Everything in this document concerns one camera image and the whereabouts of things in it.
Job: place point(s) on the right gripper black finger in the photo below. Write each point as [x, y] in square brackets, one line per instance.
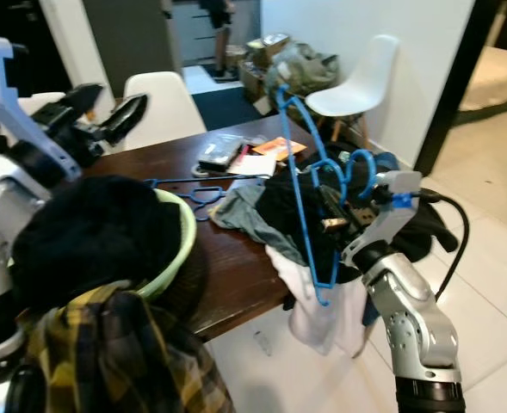
[336, 224]
[339, 201]

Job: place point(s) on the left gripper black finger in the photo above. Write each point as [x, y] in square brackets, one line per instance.
[81, 101]
[127, 117]

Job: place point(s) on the blue plastic hanger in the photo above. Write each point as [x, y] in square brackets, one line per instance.
[301, 198]

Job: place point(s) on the black printed shirt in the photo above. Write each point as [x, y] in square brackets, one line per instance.
[283, 219]

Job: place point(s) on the yellow black plaid shirt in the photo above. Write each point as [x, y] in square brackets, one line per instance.
[115, 361]

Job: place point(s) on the dark blue hanger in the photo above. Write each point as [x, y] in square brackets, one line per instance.
[201, 180]

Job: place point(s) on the white shell chair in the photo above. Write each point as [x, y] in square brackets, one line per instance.
[167, 103]
[48, 103]

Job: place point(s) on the dark blue cloth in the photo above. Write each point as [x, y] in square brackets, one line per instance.
[371, 301]

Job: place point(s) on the grey tall cabinet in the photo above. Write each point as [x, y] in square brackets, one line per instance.
[124, 34]

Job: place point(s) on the orange packet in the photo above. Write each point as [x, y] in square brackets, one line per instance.
[279, 146]

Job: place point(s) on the black cloth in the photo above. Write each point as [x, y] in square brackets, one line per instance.
[89, 232]

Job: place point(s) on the white paper sheet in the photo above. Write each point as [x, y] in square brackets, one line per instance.
[253, 163]

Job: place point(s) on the grey cloth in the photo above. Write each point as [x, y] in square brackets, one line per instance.
[240, 211]

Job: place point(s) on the white cloth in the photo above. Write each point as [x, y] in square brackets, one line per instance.
[313, 323]

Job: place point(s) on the grey plastic packet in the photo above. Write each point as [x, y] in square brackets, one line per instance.
[220, 151]

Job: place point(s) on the green rimmed laundry basket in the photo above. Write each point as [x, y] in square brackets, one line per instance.
[184, 232]

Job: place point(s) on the white chair with wooden legs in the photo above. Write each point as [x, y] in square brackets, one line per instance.
[361, 73]

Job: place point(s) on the person in dark clothes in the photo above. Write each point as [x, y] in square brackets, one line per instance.
[217, 17]

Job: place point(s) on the olive green bag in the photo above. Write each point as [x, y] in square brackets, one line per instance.
[305, 69]

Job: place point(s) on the open brown cardboard box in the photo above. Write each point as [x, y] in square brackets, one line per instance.
[268, 47]

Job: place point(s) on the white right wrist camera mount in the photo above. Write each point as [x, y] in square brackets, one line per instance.
[391, 224]

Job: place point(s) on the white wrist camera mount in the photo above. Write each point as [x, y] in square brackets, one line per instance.
[8, 86]
[391, 224]

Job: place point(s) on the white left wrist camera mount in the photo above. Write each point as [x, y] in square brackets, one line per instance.
[8, 86]

